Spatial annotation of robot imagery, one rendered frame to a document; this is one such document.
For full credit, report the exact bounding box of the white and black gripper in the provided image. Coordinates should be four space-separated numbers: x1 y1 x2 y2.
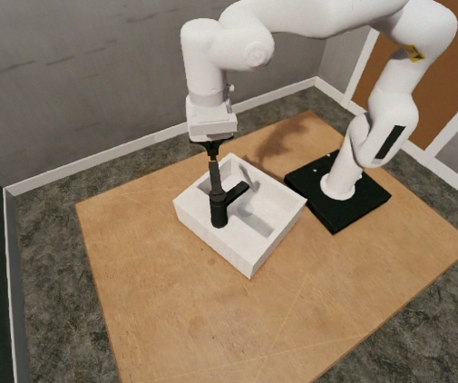
186 96 234 161

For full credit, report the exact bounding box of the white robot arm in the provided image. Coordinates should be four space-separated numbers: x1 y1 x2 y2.
180 0 457 200

